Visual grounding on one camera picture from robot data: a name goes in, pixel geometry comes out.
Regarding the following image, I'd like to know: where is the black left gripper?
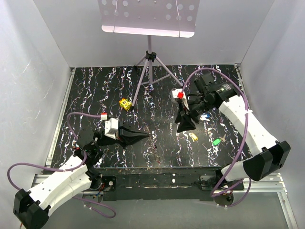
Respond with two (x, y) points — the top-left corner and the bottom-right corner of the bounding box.
(95, 118), (150, 149)

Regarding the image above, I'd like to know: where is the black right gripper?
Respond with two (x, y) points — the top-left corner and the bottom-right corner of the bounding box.
(174, 96), (215, 134)

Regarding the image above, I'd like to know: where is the yellow tag key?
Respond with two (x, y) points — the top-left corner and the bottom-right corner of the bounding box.
(189, 133), (198, 142)

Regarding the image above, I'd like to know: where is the metal key ring disc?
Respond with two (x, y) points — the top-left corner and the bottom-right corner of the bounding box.
(149, 133), (161, 164)

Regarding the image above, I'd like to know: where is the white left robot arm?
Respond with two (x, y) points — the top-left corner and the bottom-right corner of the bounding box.
(13, 126), (150, 229)

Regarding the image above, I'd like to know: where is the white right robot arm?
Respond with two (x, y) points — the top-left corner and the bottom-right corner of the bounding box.
(171, 73), (291, 190)

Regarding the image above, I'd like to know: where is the blue tag key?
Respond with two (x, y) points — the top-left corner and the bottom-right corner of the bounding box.
(200, 114), (210, 121)

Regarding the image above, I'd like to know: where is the yellow toy block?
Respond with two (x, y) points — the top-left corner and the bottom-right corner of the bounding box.
(119, 98), (132, 111)

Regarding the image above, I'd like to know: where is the green tag key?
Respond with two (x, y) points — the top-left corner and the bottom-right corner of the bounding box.
(212, 134), (226, 146)

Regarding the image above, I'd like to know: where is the lilac music stand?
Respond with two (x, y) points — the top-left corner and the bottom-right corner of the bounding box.
(98, 0), (200, 107)

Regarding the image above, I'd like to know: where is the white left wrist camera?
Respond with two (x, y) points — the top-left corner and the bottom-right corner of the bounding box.
(101, 113), (119, 140)

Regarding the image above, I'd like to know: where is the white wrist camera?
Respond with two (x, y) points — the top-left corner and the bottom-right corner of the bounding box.
(171, 88), (189, 109)
(101, 113), (119, 140)

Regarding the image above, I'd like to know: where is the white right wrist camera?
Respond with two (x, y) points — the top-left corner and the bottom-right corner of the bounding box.
(171, 88), (189, 109)

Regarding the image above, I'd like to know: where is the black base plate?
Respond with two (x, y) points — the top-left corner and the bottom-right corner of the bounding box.
(95, 167), (218, 201)

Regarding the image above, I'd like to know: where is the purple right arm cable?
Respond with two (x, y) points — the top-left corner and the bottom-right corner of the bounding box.
(181, 68), (252, 207)

